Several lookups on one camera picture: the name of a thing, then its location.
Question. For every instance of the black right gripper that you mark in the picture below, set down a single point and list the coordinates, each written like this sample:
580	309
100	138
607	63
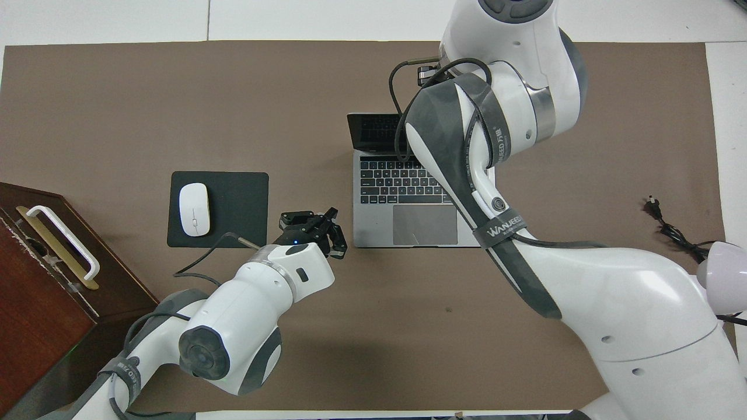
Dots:
428	74

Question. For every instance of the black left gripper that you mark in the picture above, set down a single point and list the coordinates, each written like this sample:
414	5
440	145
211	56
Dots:
303	233

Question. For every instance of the silver grey laptop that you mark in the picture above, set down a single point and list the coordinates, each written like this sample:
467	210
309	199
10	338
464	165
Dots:
402	210

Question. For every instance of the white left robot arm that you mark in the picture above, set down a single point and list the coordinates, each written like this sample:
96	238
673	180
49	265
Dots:
233	326

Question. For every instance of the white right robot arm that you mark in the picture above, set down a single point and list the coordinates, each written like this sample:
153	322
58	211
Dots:
613	303

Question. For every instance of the black mouse pad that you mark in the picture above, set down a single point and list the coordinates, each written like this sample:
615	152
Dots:
239	210

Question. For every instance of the white computer mouse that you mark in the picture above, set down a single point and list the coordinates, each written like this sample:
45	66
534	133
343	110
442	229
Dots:
194	209

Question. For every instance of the brown table mat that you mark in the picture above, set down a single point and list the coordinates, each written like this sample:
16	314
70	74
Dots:
175	105

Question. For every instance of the dark brown wooden box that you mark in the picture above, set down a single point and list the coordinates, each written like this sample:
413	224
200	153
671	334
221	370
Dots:
41	326

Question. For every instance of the white desk lamp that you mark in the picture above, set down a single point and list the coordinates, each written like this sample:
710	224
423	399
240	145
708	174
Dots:
726	277

